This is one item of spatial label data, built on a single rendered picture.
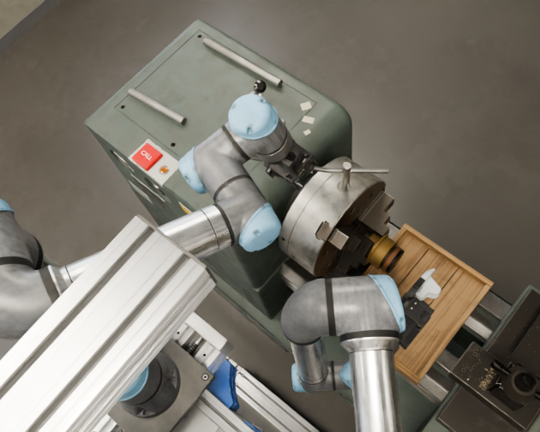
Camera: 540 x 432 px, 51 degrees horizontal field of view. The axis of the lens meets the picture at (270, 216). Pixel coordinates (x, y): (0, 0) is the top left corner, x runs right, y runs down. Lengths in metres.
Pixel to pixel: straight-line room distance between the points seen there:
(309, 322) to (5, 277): 0.56
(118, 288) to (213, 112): 1.09
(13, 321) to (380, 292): 0.65
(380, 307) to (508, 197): 1.84
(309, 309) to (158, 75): 0.87
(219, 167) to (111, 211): 2.10
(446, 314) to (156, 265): 1.26
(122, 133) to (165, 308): 1.14
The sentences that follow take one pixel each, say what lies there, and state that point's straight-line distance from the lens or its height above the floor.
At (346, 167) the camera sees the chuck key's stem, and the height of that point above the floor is 1.32.
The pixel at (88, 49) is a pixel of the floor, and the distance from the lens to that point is 3.72.
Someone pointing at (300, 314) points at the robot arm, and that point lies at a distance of 1.13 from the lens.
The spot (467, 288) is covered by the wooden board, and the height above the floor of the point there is 0.89.
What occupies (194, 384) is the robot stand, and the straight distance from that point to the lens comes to 1.38.
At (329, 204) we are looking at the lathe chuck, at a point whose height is 1.23.
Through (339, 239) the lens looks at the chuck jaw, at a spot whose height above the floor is 1.19.
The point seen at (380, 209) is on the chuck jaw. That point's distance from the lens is 1.53.
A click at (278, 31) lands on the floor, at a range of 3.45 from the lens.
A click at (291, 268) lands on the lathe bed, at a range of 1.73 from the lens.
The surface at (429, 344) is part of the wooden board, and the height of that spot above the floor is 0.89.
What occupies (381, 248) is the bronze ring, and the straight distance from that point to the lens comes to 1.47.
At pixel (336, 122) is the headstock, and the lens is 1.51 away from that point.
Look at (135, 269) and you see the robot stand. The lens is 0.51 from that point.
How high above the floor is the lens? 2.48
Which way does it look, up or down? 64 degrees down
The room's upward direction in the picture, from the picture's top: 17 degrees counter-clockwise
